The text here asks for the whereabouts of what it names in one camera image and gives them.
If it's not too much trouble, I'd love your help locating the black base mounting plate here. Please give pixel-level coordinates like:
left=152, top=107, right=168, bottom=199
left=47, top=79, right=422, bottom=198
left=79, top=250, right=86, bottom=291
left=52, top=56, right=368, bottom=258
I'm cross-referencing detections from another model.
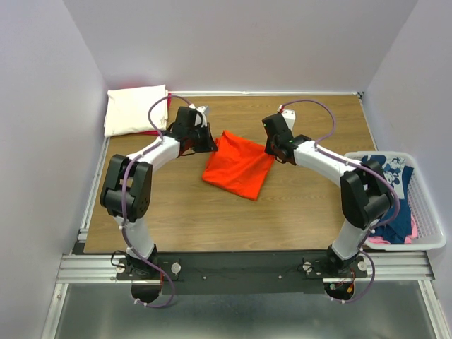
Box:
left=110, top=250, right=368, bottom=305

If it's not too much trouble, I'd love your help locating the orange t shirt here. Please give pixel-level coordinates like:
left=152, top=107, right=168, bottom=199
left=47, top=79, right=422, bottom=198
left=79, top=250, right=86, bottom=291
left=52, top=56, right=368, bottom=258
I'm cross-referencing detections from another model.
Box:
left=201, top=130, right=274, bottom=201

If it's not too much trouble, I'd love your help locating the white plastic basket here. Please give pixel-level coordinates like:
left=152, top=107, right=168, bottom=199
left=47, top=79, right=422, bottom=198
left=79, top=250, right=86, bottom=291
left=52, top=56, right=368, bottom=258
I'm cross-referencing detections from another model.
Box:
left=345, top=151, right=446, bottom=251

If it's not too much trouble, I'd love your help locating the pink t shirt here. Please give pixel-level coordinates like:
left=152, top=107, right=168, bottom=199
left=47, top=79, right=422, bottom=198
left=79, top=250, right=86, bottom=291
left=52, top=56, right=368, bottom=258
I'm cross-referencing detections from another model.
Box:
left=368, top=215, right=418, bottom=245

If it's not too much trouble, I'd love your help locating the navy patterned t shirt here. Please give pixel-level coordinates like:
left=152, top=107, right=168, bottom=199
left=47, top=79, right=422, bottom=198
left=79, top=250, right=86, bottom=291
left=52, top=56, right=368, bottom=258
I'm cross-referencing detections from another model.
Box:
left=356, top=152, right=415, bottom=245

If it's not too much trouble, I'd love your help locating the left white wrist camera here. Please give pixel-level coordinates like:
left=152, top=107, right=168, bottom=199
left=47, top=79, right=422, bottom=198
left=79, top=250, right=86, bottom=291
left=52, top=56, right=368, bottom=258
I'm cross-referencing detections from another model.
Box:
left=189, top=104, right=210, bottom=127

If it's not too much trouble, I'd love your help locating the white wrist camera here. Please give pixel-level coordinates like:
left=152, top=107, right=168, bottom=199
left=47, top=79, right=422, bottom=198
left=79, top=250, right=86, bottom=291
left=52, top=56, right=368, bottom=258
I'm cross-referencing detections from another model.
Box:
left=189, top=104, right=210, bottom=127
left=278, top=105, right=296, bottom=130

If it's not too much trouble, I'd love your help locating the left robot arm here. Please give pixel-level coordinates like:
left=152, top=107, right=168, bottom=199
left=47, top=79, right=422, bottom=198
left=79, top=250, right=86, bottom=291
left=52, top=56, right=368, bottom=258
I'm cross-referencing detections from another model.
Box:
left=100, top=105, right=218, bottom=279

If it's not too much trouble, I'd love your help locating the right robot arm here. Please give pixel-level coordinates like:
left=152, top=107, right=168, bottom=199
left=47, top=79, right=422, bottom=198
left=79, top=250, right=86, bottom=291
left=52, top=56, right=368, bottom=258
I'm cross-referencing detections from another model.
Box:
left=262, top=113, right=400, bottom=277

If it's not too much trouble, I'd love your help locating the folded white t shirt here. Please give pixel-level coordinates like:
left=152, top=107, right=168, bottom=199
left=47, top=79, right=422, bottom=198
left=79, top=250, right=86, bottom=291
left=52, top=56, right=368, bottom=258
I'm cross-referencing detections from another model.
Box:
left=104, top=85, right=168, bottom=138

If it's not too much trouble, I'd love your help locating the folded red t shirt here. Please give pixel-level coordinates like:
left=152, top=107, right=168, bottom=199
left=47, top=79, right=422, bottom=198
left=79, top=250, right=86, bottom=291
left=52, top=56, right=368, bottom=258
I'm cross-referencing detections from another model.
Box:
left=140, top=92, right=172, bottom=136

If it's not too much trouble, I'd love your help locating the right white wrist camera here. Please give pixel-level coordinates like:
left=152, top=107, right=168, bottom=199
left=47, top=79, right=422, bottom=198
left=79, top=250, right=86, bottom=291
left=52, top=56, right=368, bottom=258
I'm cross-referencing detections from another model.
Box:
left=278, top=105, right=296, bottom=130

